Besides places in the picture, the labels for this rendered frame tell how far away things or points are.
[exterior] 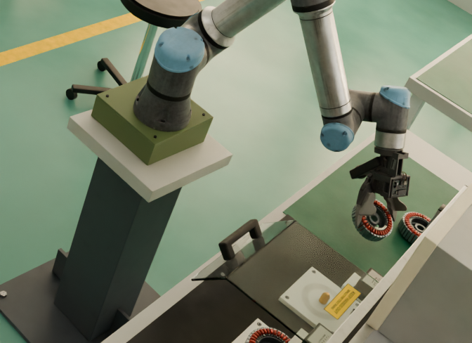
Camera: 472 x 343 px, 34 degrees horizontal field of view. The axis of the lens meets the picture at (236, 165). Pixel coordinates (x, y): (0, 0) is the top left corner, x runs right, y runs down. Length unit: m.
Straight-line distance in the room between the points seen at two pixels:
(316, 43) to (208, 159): 0.51
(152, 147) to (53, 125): 1.35
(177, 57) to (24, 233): 1.12
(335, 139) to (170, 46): 0.45
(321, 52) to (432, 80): 1.32
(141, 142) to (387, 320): 0.92
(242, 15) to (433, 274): 0.95
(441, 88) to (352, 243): 1.12
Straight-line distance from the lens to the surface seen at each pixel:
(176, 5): 3.19
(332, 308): 1.37
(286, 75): 4.20
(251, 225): 1.44
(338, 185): 2.22
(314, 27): 1.74
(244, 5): 1.93
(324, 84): 1.79
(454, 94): 3.03
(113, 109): 2.02
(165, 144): 1.99
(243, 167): 3.40
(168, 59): 1.89
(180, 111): 1.98
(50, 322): 2.53
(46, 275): 2.65
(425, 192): 2.39
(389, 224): 2.05
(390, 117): 1.94
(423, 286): 1.23
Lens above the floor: 1.97
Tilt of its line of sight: 36 degrees down
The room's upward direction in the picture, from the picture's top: 24 degrees clockwise
